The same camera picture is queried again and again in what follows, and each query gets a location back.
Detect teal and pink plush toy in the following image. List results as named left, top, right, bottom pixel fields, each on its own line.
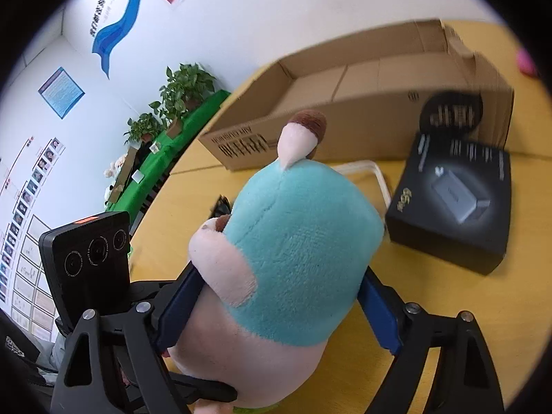
left=166, top=110, right=385, bottom=414

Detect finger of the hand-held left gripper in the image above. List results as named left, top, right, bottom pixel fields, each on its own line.
left=170, top=373, right=239, bottom=404

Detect clear white-edged phone case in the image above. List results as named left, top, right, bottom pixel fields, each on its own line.
left=334, top=160, right=392, bottom=208

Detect blue wave wall decal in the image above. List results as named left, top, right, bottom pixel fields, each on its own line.
left=90, top=0, right=158, bottom=79

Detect black sunglasses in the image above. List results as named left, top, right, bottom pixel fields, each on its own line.
left=211, top=194, right=236, bottom=218

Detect black product box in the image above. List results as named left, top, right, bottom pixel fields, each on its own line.
left=385, top=131, right=512, bottom=276

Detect wall of framed certificates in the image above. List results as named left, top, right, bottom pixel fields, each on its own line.
left=9, top=216, right=57, bottom=341

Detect wooden desktop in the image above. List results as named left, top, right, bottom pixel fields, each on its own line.
left=128, top=19, right=546, bottom=414

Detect blue wall poster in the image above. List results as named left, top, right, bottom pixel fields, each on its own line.
left=38, top=67, right=86, bottom=119

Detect medium potted plant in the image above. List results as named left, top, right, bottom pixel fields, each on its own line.
left=149, top=95, right=184, bottom=139

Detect dark printed clothing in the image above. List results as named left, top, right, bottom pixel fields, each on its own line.
left=0, top=310, right=57, bottom=397

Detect long cardboard box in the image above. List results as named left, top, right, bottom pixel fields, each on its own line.
left=198, top=18, right=516, bottom=173

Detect small potted plant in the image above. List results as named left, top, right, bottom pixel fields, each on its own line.
left=124, top=113, right=165, bottom=144

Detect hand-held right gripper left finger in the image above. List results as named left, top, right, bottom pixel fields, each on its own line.
left=51, top=263, right=208, bottom=414

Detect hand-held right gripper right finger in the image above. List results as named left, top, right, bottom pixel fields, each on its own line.
left=358, top=267, right=505, bottom=414

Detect large potted plant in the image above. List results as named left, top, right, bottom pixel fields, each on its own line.
left=160, top=63, right=217, bottom=115

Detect small brown cardboard box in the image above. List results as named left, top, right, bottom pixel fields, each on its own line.
left=110, top=146, right=141, bottom=203

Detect wall portrait photo display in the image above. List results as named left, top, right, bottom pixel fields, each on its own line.
left=0, top=136, right=65, bottom=303

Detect green-covered table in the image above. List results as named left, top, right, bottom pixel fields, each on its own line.
left=106, top=90, right=231, bottom=225

